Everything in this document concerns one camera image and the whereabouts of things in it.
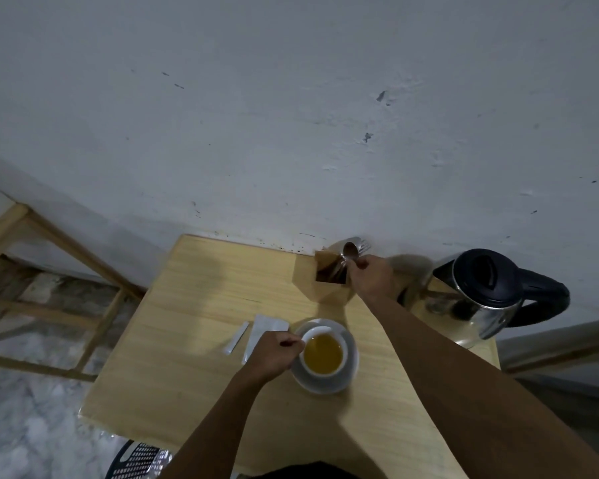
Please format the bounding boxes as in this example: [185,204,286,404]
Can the wooden cutlery holder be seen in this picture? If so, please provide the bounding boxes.
[292,241,361,308]

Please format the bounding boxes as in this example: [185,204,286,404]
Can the wooden frame rack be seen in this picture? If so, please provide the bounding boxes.
[0,203,148,384]

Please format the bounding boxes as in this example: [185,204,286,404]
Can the white ceramic cup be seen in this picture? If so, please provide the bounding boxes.
[299,325,349,379]

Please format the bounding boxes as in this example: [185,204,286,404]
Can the person's left hand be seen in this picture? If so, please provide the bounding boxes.
[246,331,306,384]

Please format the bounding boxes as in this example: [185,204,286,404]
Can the person's black clothing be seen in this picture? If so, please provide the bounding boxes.
[250,461,361,479]

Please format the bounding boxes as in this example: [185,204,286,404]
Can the steel kettle with black handle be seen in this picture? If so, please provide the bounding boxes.
[403,248,571,350]

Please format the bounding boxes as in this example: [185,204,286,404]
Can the white saucer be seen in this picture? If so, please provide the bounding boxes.
[291,318,360,396]

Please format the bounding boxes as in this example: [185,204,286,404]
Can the yellow tea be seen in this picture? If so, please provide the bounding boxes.
[304,334,343,373]

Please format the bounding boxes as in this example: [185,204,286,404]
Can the person's right forearm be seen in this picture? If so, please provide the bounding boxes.
[362,289,599,479]

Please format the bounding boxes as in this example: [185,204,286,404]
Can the white paper packet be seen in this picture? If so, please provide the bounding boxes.
[241,314,291,366]

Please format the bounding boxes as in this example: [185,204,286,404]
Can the person's left forearm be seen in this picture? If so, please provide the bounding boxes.
[157,367,283,479]

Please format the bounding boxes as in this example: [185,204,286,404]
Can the person's right hand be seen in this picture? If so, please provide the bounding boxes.
[348,255,398,301]

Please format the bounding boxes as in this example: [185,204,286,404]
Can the small white sachet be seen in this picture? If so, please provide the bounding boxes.
[223,321,250,356]

